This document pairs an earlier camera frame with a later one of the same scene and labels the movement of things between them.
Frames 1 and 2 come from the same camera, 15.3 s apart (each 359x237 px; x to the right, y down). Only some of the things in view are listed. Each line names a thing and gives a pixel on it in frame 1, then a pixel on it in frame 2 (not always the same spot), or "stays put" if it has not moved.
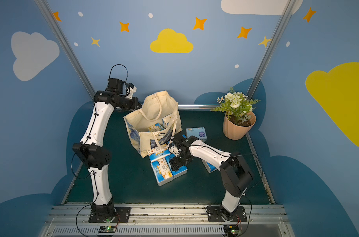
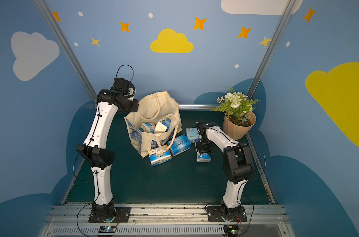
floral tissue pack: x=165 y=120 → x=160 y=128
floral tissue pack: x=161 y=171 → x=148 y=127
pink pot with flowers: x=239 y=116 stays put
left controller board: x=107 y=229 stays put
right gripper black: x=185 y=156 → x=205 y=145
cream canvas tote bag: x=157 y=122 stays put
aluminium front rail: x=166 y=220 stays put
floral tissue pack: x=156 y=153 stays put
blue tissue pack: x=181 y=171 → x=166 y=123
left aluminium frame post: x=66 y=47 stays put
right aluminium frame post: x=287 y=9 stays put
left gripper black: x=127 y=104 stays put
